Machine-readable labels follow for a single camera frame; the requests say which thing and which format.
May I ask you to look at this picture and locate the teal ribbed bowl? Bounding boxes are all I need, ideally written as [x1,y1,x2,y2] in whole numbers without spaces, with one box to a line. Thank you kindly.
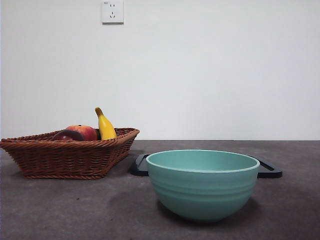
[145,149,261,223]

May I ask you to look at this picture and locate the dark red plum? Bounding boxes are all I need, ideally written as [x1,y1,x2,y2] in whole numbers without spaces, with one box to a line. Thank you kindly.
[51,129,86,142]

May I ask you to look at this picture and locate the yellow banana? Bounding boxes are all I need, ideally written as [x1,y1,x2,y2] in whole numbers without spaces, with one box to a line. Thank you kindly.
[94,107,118,141]

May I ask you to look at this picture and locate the red yellow apple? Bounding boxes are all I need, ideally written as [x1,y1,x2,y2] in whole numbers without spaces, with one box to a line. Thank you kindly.
[65,124,98,141]

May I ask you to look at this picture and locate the brown wicker basket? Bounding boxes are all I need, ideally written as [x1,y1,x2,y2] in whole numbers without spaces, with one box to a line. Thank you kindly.
[0,127,140,180]

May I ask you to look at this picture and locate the black rectangular tray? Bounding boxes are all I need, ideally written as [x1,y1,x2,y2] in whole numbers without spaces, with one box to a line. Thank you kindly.
[129,153,283,179]

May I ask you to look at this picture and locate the white wall socket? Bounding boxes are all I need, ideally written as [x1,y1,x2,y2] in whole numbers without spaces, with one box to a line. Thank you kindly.
[101,0,125,25]

